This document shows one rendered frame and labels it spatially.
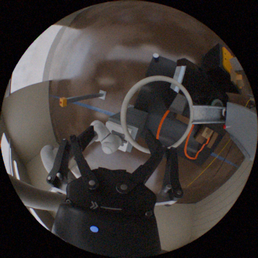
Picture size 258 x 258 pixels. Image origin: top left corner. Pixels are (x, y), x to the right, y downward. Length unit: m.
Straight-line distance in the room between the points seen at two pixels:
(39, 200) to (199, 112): 0.81
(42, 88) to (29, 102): 1.21
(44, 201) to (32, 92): 6.06
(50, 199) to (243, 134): 0.83
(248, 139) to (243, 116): 0.13
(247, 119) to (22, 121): 7.03
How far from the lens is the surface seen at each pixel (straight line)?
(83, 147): 0.16
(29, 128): 6.59
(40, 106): 6.36
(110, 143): 0.82
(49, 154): 0.50
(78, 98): 1.54
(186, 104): 0.95
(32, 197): 0.21
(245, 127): 0.65
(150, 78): 0.45
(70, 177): 0.48
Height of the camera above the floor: 1.64
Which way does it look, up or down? 58 degrees down
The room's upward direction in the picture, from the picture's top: 138 degrees counter-clockwise
